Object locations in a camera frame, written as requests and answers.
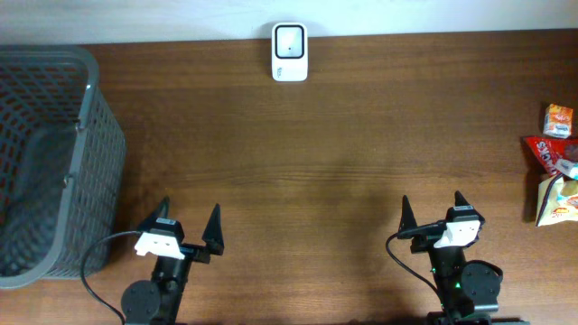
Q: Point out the beige chips bag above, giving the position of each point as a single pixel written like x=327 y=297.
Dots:
x=557 y=201

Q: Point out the grey plastic mesh basket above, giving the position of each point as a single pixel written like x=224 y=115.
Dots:
x=62 y=160

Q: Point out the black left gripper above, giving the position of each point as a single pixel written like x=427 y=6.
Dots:
x=191 y=251

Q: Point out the teal tissue pack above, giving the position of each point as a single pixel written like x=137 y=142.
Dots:
x=568 y=168

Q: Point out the red Hacks snack bag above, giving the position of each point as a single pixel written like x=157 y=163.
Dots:
x=549 y=150

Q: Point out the orange tissue pack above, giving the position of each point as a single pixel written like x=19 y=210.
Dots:
x=558 y=121

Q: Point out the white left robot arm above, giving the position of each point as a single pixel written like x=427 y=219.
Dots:
x=157 y=300

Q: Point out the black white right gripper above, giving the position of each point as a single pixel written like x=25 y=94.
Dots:
x=422 y=244

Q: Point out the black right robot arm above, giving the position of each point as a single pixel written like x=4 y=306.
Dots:
x=323 y=255

